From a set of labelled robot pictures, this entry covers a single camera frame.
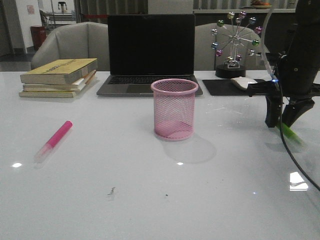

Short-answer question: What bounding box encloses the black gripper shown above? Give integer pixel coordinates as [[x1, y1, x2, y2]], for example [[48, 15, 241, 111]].
[[246, 54, 320, 128]]

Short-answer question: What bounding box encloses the green highlighter pen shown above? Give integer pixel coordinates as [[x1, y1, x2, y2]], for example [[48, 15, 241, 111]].
[[276, 123, 304, 145]]

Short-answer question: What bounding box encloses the pink highlighter pen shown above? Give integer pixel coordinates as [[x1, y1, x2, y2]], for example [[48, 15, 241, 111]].
[[34, 120, 73, 163]]

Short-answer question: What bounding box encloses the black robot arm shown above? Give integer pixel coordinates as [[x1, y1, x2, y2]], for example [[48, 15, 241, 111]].
[[246, 0, 320, 128]]

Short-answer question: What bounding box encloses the pink mesh pen holder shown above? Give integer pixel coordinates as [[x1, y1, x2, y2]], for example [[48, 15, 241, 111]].
[[151, 78, 199, 141]]

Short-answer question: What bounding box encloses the white computer mouse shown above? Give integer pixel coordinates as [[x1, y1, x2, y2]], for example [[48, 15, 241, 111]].
[[230, 76, 257, 91]]

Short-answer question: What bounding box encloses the black mouse pad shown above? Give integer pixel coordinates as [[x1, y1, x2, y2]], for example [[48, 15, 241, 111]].
[[202, 78, 270, 97]]

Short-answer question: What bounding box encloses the translucent tube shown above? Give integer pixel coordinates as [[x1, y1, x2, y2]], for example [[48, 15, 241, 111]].
[[259, 7, 278, 81]]

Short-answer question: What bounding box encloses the ferris wheel desk toy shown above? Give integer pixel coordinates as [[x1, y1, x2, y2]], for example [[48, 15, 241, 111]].
[[211, 10, 262, 79]]

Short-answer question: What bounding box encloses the right grey armchair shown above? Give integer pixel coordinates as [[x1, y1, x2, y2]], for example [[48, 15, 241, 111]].
[[194, 22, 269, 71]]

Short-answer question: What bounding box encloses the grey armchair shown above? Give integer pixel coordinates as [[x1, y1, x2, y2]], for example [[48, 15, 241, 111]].
[[30, 21, 110, 71], [194, 22, 269, 71]]

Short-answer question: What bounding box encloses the fruit bowl on counter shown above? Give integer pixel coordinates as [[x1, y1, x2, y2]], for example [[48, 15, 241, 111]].
[[250, 0, 272, 10]]

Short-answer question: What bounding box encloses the grey laptop black screen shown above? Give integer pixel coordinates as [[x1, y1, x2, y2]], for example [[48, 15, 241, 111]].
[[96, 13, 196, 98]]

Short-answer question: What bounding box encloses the middle cream book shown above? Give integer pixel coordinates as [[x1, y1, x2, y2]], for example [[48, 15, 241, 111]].
[[22, 70, 97, 92]]

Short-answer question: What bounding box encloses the left grey armchair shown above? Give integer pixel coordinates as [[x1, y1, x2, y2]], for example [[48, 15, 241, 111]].
[[30, 21, 110, 71]]

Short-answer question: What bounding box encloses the top yellow book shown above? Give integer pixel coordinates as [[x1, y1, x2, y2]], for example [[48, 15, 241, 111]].
[[20, 58, 98, 85]]

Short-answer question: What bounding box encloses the yellow book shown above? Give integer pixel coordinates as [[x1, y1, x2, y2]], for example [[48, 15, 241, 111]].
[[19, 83, 90, 98], [20, 58, 98, 85]]

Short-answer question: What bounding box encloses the bottom yellow book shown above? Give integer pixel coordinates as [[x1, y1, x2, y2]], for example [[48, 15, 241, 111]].
[[19, 83, 90, 98]]

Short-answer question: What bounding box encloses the red bin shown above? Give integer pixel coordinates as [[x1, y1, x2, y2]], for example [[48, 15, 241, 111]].
[[30, 25, 47, 50]]

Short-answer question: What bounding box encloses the black cable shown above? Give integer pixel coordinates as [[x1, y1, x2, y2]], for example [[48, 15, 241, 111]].
[[274, 67, 320, 192]]

